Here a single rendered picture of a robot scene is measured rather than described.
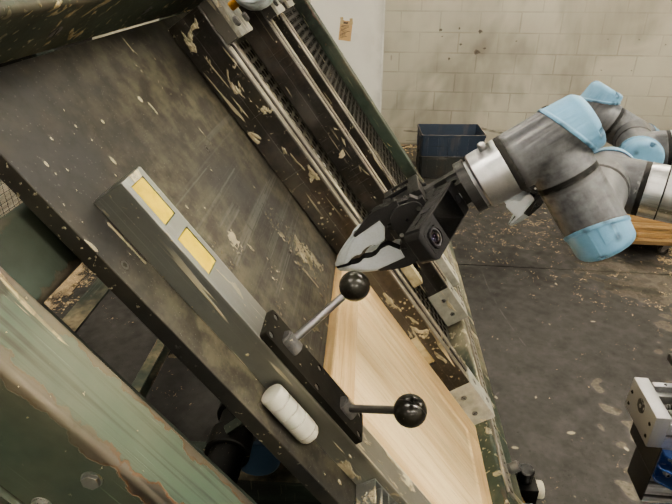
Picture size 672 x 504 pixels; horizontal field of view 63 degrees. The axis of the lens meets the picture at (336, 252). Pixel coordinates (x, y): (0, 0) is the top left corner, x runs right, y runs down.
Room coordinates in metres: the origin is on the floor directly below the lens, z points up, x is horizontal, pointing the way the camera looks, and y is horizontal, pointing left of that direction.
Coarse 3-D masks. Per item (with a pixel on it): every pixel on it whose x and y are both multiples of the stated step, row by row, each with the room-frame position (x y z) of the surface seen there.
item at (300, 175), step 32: (224, 0) 1.01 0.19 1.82; (192, 32) 1.00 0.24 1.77; (224, 32) 1.00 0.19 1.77; (224, 64) 0.99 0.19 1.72; (224, 96) 0.99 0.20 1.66; (256, 96) 0.99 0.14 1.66; (256, 128) 0.99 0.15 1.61; (288, 128) 0.99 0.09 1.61; (288, 160) 0.99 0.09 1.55; (320, 192) 0.98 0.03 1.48; (320, 224) 0.98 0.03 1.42; (352, 224) 0.98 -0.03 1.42; (384, 288) 0.98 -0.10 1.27; (416, 320) 0.97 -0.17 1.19; (448, 352) 0.97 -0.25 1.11; (448, 384) 0.97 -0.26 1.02; (480, 416) 0.96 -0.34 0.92
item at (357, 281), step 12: (348, 276) 0.56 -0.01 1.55; (360, 276) 0.56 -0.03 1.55; (348, 288) 0.55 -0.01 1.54; (360, 288) 0.55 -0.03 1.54; (336, 300) 0.55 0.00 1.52; (360, 300) 0.56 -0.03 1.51; (324, 312) 0.54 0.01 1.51; (312, 324) 0.53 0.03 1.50; (288, 336) 0.52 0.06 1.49; (300, 336) 0.52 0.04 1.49; (288, 348) 0.51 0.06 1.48; (300, 348) 0.52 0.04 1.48
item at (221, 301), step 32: (128, 192) 0.51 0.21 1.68; (160, 192) 0.55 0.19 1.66; (128, 224) 0.51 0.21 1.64; (160, 224) 0.51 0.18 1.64; (160, 256) 0.50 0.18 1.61; (192, 256) 0.51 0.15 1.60; (192, 288) 0.50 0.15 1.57; (224, 288) 0.51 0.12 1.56; (224, 320) 0.50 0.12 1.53; (256, 320) 0.52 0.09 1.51; (256, 352) 0.50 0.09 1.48; (288, 384) 0.50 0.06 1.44; (320, 416) 0.50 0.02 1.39; (352, 448) 0.49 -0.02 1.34; (352, 480) 0.49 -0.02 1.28; (384, 480) 0.49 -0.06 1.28
